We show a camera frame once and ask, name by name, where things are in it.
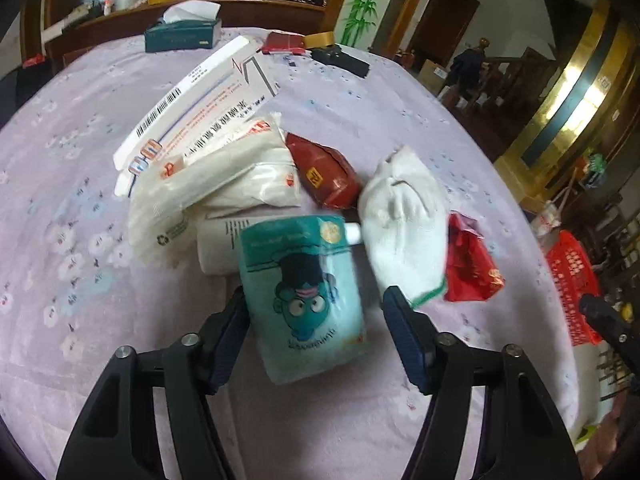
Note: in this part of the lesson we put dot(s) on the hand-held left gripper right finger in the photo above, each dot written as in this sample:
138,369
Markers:
405,340

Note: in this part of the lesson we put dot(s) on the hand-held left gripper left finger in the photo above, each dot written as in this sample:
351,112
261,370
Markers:
230,345

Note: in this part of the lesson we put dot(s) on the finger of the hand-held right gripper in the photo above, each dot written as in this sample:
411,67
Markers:
605,316

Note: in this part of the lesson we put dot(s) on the red plastic basket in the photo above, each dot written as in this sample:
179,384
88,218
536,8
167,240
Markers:
570,280

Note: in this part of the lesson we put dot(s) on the teal cartoon pouch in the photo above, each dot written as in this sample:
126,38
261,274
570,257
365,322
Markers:
300,285

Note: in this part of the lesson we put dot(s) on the long white cardboard box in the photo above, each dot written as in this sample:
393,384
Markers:
200,95

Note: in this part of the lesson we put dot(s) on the bright red packet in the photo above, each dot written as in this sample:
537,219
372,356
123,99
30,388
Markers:
470,265

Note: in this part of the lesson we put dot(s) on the white tube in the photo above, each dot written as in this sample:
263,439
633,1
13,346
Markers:
220,245

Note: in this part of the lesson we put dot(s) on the white red printed bag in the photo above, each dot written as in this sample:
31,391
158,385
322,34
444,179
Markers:
547,220

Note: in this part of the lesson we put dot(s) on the white glove green cuff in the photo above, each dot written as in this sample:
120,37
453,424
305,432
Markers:
400,220

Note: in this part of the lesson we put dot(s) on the white plastic packet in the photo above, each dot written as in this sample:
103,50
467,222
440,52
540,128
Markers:
215,180

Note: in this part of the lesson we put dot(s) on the dark red crumpled packet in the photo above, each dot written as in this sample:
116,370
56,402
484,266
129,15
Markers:
330,180

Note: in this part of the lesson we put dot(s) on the purple floral tablecloth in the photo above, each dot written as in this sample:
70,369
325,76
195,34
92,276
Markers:
75,185

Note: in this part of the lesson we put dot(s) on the gold framed pillar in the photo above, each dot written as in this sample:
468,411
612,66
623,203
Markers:
575,90

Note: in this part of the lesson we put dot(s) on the wooden staircase railing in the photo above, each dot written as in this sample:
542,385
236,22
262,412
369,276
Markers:
520,75

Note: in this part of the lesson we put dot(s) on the brown cardboard box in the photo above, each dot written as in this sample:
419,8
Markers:
432,72

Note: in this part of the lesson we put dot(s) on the black case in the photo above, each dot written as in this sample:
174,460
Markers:
345,60

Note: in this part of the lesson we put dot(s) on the teal tissue box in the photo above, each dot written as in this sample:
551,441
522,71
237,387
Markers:
180,37

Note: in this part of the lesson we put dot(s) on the yellow small box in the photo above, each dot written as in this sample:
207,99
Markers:
320,40

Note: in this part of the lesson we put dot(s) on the dark chair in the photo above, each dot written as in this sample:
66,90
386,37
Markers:
30,90

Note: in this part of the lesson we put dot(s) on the wooden door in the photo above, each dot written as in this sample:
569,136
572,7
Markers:
445,15

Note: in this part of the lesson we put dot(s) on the wooden sideboard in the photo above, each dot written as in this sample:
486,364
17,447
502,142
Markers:
250,10

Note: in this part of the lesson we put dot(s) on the dark jacket on post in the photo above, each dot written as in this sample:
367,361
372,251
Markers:
467,67

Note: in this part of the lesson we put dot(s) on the green bamboo wall decal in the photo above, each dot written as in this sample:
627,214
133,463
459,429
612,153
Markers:
365,5

